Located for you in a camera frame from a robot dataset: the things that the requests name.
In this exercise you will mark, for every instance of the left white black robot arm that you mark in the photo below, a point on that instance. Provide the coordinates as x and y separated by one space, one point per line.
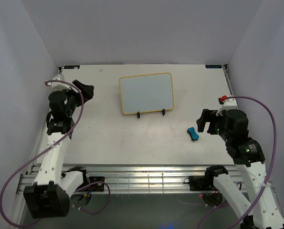
50 193

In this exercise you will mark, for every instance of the yellow framed whiteboard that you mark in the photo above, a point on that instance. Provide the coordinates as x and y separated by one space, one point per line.
146 93

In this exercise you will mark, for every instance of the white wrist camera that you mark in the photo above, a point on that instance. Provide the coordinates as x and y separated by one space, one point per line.
226 104
59 86

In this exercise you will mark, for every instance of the black wire whiteboard stand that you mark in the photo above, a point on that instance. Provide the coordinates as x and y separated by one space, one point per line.
151 113

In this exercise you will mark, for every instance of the left blue table label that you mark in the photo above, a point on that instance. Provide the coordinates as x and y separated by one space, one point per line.
72 67

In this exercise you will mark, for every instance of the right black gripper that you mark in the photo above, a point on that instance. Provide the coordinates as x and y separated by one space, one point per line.
207 115

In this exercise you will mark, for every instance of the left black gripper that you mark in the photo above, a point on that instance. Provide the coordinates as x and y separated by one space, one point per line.
87 90

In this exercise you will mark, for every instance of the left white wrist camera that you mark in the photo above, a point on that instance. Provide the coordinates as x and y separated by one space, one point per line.
59 86

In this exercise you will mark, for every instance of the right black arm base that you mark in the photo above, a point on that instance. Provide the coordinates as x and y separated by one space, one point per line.
210 195

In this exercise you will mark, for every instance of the aluminium rail frame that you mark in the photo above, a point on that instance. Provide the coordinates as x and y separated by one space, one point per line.
150 155

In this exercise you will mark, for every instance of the blue bone-shaped eraser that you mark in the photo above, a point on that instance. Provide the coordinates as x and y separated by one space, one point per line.
192 132

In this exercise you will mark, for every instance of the blue table label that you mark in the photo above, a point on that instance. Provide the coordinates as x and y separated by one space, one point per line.
213 66
72 67

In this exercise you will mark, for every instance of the right blue table label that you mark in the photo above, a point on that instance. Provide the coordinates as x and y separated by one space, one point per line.
213 66

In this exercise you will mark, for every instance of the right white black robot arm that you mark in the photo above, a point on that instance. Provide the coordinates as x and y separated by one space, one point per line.
259 210

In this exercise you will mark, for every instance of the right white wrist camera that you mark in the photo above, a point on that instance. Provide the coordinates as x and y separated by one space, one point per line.
226 104

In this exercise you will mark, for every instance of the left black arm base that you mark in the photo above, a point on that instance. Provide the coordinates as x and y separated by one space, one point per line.
84 196

